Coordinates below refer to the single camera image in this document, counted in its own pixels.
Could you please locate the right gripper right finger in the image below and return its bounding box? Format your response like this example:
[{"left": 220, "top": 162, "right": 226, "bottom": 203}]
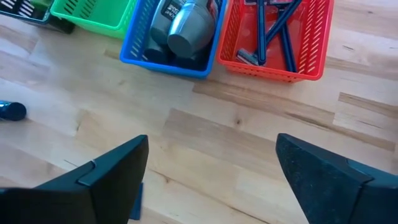
[{"left": 275, "top": 133, "right": 398, "bottom": 224}]

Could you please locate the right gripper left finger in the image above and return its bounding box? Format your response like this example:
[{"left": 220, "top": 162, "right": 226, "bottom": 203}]
[{"left": 0, "top": 134, "right": 150, "bottom": 224}]

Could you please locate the dark blue travel tube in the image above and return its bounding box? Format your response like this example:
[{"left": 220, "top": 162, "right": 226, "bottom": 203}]
[{"left": 0, "top": 100, "right": 27, "bottom": 122}]

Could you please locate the red plastic basket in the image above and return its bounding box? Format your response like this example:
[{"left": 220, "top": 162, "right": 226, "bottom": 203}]
[{"left": 216, "top": 0, "right": 335, "bottom": 83}]

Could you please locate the blue plastic basket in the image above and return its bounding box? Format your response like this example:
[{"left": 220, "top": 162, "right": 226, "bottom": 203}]
[{"left": 119, "top": 0, "right": 228, "bottom": 79}]

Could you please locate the green plastic basket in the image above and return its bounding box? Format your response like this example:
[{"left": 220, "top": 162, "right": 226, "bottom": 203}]
[{"left": 50, "top": 0, "right": 137, "bottom": 40}]

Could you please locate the black plastic basket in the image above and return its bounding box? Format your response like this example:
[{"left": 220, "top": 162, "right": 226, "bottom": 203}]
[{"left": 0, "top": 0, "right": 75, "bottom": 34}]

